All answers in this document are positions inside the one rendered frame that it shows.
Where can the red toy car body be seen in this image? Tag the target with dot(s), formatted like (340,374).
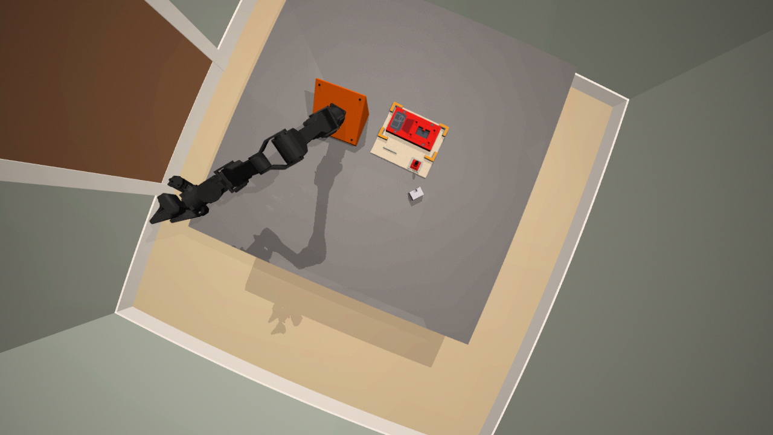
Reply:
(413,129)

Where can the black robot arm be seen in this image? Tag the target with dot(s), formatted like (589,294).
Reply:
(291,144)

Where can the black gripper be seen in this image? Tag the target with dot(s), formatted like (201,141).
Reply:
(171,207)

